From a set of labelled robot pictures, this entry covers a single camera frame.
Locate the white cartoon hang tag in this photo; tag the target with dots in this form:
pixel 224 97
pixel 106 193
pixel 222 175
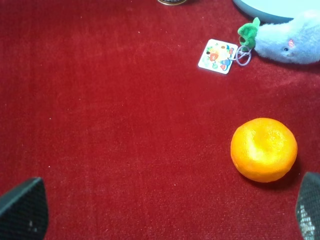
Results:
pixel 218 56

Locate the orange mandarin fruit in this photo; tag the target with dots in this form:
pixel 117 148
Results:
pixel 263 150

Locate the purple plush toy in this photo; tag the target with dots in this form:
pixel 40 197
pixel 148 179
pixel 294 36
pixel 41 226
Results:
pixel 293 42

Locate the orange drink can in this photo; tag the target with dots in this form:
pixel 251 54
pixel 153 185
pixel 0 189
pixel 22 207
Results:
pixel 171 2

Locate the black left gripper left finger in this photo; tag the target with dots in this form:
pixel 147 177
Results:
pixel 24 213

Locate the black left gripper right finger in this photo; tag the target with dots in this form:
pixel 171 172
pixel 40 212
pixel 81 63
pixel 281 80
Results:
pixel 307 208

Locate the red tablecloth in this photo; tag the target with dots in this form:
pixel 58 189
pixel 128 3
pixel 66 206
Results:
pixel 105 101

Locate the blue plate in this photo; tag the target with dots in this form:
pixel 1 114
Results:
pixel 276 11

